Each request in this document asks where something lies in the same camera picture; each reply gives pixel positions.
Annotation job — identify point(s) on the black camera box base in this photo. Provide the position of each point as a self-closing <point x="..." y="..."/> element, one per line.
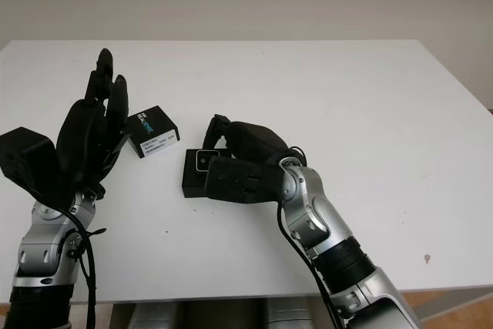
<point x="192" y="182"/>

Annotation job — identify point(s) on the grey robot torso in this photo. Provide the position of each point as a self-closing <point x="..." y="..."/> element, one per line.
<point x="200" y="315"/>

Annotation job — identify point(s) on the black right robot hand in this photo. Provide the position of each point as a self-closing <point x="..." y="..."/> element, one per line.
<point x="254" y="140"/>

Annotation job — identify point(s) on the small silver depth camera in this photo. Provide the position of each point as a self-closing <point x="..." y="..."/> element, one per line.
<point x="202" y="160"/>

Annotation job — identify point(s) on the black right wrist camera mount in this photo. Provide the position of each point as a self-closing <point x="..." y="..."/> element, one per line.
<point x="231" y="178"/>

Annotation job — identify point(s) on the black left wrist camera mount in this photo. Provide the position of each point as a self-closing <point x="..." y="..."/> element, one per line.
<point x="27" y="155"/>

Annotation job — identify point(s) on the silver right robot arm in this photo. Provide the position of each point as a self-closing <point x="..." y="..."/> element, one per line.
<point x="339" y="252"/>

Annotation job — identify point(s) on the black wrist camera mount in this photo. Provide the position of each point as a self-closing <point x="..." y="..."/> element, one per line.
<point x="231" y="178"/>
<point x="27" y="155"/>

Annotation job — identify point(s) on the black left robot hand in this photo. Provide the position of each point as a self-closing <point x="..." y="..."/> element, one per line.
<point x="82" y="140"/>

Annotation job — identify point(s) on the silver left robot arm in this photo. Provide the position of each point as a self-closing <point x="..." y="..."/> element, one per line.
<point x="42" y="252"/>

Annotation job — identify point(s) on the black box lid blue print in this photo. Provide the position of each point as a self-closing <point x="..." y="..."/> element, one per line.
<point x="152" y="130"/>

